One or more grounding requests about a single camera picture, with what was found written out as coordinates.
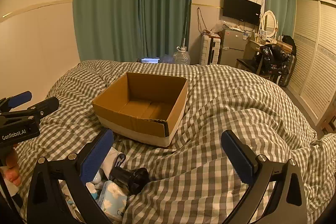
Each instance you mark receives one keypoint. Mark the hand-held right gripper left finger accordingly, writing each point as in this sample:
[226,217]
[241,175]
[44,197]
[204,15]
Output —
[96,158]

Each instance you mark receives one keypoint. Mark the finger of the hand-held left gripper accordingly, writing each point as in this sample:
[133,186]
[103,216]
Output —
[44,106]
[19,98]

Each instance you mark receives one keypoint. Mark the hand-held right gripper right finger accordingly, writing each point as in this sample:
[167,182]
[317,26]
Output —
[237,158]

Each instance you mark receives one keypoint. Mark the white stuffed toy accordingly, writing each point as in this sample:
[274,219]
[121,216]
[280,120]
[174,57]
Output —
[113,158]

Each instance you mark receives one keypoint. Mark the white cylinder bottle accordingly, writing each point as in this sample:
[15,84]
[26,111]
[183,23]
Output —
[92,191]

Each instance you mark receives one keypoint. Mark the black cylindrical device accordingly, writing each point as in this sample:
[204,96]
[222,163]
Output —
[131,178]

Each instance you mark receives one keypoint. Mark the blue white tissue pack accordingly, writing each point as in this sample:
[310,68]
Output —
[113,197]

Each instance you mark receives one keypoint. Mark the brown cardboard box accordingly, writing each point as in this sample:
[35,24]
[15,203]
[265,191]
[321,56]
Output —
[143,90]

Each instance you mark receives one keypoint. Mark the person's left hand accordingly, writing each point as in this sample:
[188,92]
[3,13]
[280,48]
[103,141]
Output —
[12,171]

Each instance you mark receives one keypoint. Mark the grey checked duvet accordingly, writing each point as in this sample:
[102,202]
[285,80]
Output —
[223,98]

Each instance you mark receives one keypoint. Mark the dark wooden chair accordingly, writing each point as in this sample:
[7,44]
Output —
[245,62]

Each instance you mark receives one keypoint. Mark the pile of black bags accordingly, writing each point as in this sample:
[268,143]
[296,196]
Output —
[275,61]

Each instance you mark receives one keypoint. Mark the grey small fridge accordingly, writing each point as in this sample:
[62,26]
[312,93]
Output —
[233,48]

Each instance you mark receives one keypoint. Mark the white suitcase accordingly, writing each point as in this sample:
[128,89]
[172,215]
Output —
[210,49]

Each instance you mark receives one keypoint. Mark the shiny flat box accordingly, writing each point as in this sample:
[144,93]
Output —
[149,59]

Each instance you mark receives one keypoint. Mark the wooden dressing table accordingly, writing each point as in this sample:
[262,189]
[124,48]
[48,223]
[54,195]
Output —
[253,45]

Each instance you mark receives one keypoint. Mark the clear water jug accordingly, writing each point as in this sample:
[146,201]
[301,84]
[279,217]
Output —
[181,57]

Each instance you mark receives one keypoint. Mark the crumpled clear plastic bag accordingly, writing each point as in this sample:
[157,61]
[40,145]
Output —
[166,58]

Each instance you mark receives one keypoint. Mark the black bag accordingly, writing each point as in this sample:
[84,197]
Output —
[288,43]

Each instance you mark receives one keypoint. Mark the white louvred wardrobe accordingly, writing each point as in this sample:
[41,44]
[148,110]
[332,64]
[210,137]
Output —
[312,50]

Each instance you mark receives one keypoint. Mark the white oval mirror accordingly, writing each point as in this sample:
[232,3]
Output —
[270,23]

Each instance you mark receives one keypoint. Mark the narrow green curtain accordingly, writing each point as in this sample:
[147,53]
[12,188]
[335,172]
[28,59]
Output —
[279,1]

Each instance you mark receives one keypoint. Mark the black wall television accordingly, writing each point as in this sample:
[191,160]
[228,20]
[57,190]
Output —
[241,8]

